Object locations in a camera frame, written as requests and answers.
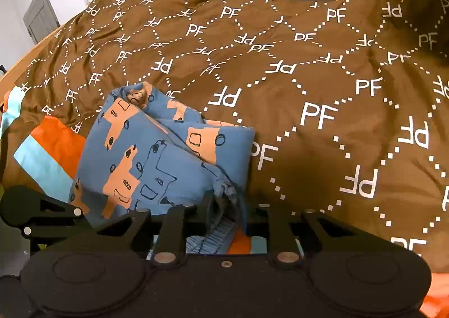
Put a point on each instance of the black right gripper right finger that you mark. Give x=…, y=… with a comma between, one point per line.
x=291, y=239

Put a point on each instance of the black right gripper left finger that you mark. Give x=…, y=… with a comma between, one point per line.
x=162, y=236

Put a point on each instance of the blue pants with orange cars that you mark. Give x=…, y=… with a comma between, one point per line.
x=149, y=152

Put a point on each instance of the orange and blue striped sheet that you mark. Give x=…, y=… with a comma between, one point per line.
x=37, y=149

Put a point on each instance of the brown PF patterned duvet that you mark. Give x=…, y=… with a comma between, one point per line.
x=350, y=119

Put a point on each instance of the grey door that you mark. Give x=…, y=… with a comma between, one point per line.
x=40, y=20

